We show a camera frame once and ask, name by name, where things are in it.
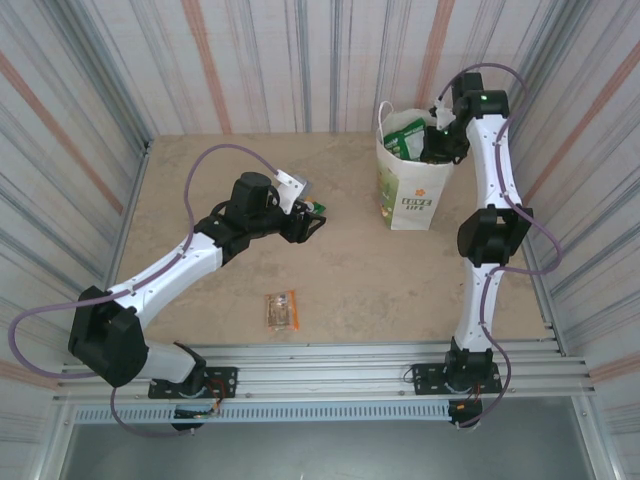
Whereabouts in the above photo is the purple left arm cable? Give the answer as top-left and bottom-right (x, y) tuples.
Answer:
(8, 143), (281, 438)

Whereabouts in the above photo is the small clear orange snack pack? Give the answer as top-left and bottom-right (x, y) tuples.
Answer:
(263, 289), (301, 333)

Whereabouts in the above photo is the green snack pouch white label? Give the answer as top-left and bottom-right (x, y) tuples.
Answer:
(382, 117), (429, 161)

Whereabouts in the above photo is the perforated metal cable tray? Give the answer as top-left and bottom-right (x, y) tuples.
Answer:
(64, 402), (586, 426)

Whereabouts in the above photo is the white paper bag with handles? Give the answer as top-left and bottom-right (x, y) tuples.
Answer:
(375, 100), (455, 232)

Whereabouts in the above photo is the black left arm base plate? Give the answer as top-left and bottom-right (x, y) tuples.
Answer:
(148, 366), (238, 400)

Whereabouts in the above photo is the aluminium rail frame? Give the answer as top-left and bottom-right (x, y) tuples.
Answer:
(52, 339), (599, 406)

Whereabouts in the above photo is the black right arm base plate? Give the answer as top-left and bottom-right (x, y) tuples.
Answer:
(410, 362), (503, 396)

